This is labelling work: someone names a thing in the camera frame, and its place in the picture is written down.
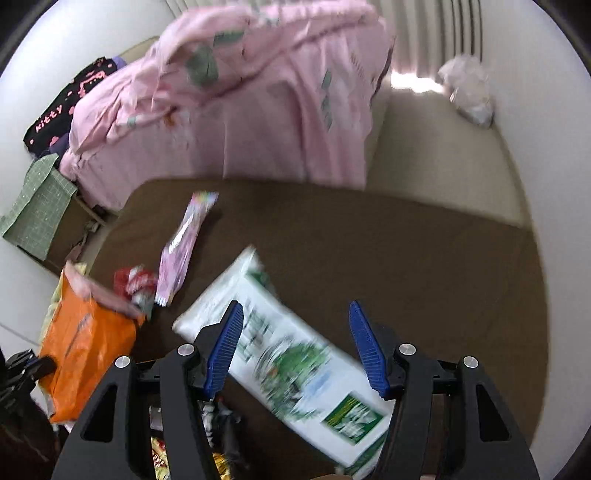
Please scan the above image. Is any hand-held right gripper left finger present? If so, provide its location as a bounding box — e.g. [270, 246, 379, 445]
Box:
[51, 300, 245, 480]

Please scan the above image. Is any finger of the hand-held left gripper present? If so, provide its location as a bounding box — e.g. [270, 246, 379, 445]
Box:
[7, 350, 57, 386]

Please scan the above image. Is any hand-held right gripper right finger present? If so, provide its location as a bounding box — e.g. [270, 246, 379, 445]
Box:
[348, 300, 541, 480]

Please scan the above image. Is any orange plastic bag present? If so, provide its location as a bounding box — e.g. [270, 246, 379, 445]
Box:
[39, 262, 148, 424]

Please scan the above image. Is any green white tissue packet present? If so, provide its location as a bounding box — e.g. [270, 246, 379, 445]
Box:
[172, 244, 398, 476]

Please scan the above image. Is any black silver foil wrapper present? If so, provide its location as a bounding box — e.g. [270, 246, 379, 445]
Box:
[198, 399, 245, 462]

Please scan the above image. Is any brown tablecloth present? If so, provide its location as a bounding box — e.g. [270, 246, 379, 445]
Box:
[88, 178, 550, 480]

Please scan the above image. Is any pink cartoon print packet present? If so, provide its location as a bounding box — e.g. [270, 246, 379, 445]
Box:
[154, 191, 219, 306]

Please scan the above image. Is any red snack wrapper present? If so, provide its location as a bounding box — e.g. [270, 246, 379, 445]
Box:
[115, 265, 158, 319]

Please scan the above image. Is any gold snack wrapper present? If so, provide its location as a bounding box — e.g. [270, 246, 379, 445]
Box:
[150, 434, 232, 480]

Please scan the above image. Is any wooden nightstand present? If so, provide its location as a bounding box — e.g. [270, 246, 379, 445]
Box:
[44, 191, 121, 278]

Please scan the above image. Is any green checked cloth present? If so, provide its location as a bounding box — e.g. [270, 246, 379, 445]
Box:
[0, 153, 77, 261]

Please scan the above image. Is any purple pillow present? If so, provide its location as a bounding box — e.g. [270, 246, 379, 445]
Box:
[48, 54, 129, 157]

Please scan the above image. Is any black Hello Kitty pillow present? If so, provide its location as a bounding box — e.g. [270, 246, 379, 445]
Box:
[24, 58, 123, 158]

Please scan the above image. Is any white plastic bag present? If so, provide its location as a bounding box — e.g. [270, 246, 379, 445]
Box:
[436, 54, 496, 127]

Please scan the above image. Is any pink floral duvet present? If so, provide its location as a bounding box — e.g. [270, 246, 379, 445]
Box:
[69, 0, 397, 189]

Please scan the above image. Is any beige headboard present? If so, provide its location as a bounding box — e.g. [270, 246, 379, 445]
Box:
[122, 37, 160, 65]

